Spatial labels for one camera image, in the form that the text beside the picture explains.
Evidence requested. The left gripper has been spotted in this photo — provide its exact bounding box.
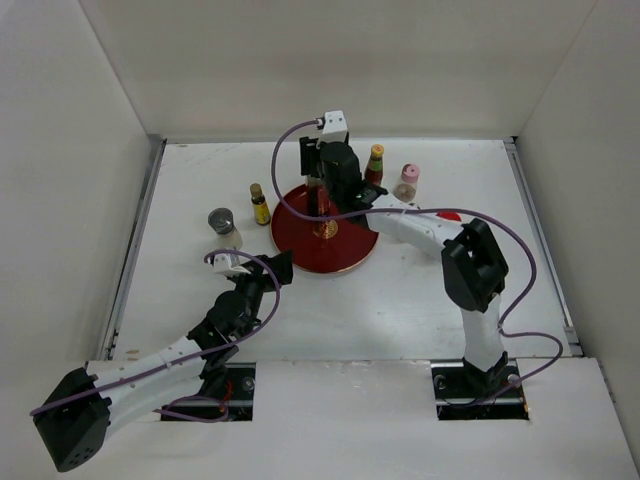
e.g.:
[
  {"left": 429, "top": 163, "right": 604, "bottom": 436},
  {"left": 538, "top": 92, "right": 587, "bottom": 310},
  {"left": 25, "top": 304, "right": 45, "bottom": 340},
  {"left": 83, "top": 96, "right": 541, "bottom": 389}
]
[{"left": 229, "top": 249, "right": 291, "bottom": 338}]

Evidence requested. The tall dark soy sauce bottle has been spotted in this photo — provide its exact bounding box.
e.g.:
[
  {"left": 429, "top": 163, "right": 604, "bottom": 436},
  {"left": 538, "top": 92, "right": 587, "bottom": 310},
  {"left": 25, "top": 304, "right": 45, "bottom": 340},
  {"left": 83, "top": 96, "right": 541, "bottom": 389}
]
[{"left": 306, "top": 176, "right": 330, "bottom": 224}]

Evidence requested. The small yellow-label bottle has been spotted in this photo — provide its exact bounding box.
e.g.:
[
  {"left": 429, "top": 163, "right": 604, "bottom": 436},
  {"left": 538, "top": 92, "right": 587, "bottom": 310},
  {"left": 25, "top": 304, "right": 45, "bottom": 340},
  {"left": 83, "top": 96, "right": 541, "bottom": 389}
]
[{"left": 250, "top": 183, "right": 271, "bottom": 226}]

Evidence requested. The yellow-capped sauce bottle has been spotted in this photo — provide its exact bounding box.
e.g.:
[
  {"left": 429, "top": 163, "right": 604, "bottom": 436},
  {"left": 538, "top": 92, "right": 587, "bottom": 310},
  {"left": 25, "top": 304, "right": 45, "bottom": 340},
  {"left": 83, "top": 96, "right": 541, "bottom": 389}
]
[{"left": 364, "top": 144, "right": 385, "bottom": 186}]

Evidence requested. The pink-capped spice shaker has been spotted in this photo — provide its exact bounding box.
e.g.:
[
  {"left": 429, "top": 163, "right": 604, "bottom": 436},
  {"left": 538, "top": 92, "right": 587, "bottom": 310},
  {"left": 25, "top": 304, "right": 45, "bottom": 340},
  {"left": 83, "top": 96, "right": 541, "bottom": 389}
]
[{"left": 393, "top": 163, "right": 421, "bottom": 203}]

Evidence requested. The red-lid sauce jar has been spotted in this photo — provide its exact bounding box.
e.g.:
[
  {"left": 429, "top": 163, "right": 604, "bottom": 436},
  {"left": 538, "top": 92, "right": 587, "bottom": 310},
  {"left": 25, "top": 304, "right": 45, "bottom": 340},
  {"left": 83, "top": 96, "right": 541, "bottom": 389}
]
[{"left": 437, "top": 211, "right": 462, "bottom": 222}]

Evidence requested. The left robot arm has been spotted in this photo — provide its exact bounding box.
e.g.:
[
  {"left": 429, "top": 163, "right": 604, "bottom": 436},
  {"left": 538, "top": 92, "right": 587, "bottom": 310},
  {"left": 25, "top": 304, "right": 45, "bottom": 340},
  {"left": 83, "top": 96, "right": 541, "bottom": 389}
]
[{"left": 31, "top": 250, "right": 293, "bottom": 473}]

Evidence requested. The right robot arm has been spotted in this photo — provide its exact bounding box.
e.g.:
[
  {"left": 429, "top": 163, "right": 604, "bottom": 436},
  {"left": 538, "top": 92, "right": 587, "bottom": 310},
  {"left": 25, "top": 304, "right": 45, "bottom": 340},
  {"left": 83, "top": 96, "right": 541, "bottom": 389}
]
[{"left": 299, "top": 137, "right": 509, "bottom": 396}]

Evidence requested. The grey-capped white shaker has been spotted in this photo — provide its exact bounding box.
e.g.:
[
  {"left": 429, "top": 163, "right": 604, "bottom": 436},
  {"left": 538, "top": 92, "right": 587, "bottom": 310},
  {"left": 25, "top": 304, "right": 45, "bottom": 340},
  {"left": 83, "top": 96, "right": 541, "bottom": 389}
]
[{"left": 208, "top": 207, "right": 243, "bottom": 250}]

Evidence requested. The round red tray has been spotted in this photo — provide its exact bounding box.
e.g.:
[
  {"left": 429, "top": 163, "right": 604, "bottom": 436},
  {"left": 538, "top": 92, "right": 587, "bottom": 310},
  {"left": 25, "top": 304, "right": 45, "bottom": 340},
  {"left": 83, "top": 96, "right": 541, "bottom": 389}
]
[{"left": 270, "top": 204, "right": 378, "bottom": 274}]

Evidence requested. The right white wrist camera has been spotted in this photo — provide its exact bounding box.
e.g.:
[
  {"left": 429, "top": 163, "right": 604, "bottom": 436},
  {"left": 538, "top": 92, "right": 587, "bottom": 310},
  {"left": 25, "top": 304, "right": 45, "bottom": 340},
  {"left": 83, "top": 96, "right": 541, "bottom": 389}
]
[{"left": 319, "top": 110, "right": 349, "bottom": 143}]

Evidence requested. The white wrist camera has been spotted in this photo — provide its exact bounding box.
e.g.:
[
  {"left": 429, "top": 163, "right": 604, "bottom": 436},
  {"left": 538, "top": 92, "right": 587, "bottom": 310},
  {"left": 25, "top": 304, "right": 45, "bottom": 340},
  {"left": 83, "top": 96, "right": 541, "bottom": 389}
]
[
  {"left": 204, "top": 252, "right": 248, "bottom": 277},
  {"left": 319, "top": 110, "right": 349, "bottom": 143}
]

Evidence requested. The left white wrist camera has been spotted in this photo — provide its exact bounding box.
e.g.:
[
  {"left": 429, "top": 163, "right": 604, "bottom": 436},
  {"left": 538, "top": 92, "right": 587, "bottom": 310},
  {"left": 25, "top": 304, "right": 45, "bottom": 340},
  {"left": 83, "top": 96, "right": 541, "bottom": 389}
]
[{"left": 204, "top": 252, "right": 248, "bottom": 277}]

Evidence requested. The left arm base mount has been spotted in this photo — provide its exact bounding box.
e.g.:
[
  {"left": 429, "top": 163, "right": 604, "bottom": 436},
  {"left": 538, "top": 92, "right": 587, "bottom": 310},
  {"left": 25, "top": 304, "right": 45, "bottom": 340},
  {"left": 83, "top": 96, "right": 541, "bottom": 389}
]
[{"left": 157, "top": 363, "right": 257, "bottom": 423}]

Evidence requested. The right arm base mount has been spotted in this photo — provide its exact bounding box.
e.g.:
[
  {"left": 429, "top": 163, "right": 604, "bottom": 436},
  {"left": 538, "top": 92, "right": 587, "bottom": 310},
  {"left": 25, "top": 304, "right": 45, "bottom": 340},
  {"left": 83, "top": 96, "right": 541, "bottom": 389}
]
[{"left": 430, "top": 354, "right": 529, "bottom": 421}]

